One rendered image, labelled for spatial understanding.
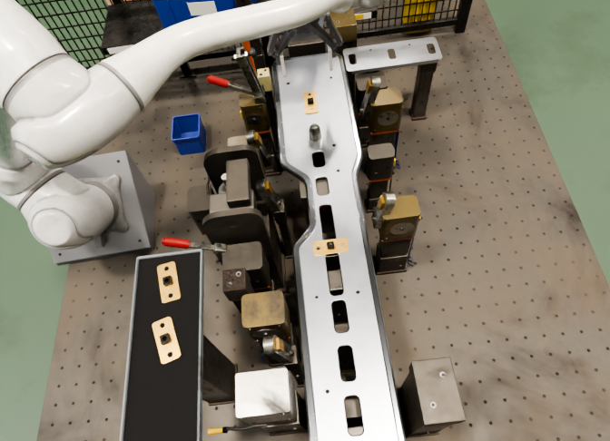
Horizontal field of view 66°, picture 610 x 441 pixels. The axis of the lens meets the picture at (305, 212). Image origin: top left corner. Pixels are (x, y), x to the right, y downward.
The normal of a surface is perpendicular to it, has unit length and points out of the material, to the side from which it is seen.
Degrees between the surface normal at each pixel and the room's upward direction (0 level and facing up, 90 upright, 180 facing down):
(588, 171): 0
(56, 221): 53
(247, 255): 0
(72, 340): 0
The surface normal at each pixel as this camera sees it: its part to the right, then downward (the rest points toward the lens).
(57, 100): 0.46, 0.05
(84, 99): 0.35, -0.18
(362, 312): -0.08, -0.49
